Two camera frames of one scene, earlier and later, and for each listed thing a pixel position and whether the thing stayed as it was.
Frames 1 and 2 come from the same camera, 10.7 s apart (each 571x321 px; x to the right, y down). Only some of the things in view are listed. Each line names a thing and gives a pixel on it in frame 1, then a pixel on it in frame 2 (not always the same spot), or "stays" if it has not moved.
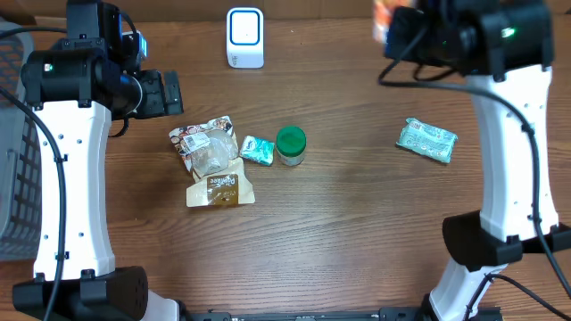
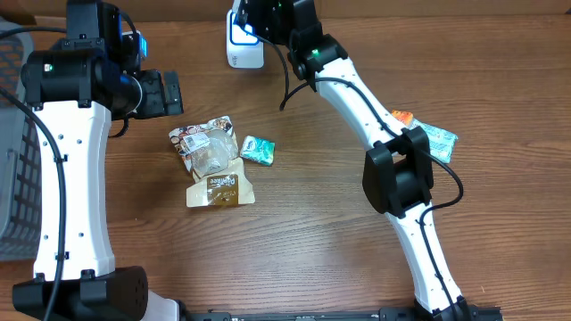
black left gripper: (161, 104) stays
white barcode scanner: (245, 37) stays
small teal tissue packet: (258, 151) stays
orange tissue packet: (383, 12) -> (406, 117)
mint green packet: (427, 140) stays
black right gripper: (400, 32) -> (270, 37)
